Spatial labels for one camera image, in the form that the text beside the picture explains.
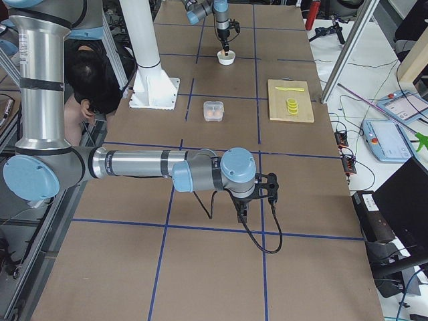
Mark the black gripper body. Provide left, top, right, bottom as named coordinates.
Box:
left=231, top=196, right=251, bottom=223
left=217, top=29, right=229, bottom=42

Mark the white round bowl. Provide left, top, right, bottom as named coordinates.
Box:
left=217, top=50, right=236, bottom=66

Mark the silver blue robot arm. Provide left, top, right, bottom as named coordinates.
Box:
left=182, top=0, right=231, bottom=55
left=3, top=1, right=261, bottom=223

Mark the clear plastic egg box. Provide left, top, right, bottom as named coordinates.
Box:
left=203, top=101, right=224, bottom=122

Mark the black box device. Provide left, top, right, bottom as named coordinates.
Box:
left=352, top=191, right=395, bottom=243

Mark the yellow plastic knife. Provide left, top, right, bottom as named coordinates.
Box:
left=275, top=86, right=305, bottom=92

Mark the bamboo cutting board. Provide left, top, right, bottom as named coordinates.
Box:
left=267, top=80, right=314, bottom=123

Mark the red cylinder bottle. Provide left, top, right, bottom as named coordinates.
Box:
left=305, top=0, right=321, bottom=31

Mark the small black tripod stand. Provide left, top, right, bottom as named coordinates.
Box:
left=309, top=14, right=350, bottom=45

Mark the orange black electronics board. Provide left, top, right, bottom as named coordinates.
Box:
left=334, top=131, right=349, bottom=149

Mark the seated person in black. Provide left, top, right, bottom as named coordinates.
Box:
left=64, top=39, right=122, bottom=146

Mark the near blue teach pendant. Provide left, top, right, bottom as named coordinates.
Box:
left=362, top=119, right=415, bottom=163

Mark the blue teach pendant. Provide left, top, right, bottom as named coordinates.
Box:
left=362, top=119, right=415, bottom=163
left=377, top=90, right=427, bottom=124

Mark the black computer monitor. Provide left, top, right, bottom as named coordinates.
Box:
left=372, top=157, right=427, bottom=254

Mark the far blue teach pendant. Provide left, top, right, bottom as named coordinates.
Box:
left=377, top=90, right=427, bottom=124

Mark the reacher grabber stick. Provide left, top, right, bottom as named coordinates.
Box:
left=337, top=83, right=428, bottom=152

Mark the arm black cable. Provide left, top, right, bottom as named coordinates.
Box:
left=193, top=191, right=284, bottom=254

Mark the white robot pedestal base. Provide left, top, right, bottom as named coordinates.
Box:
left=120, top=0, right=180, bottom=110

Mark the aluminium frame post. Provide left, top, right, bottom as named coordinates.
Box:
left=320, top=0, right=379, bottom=104

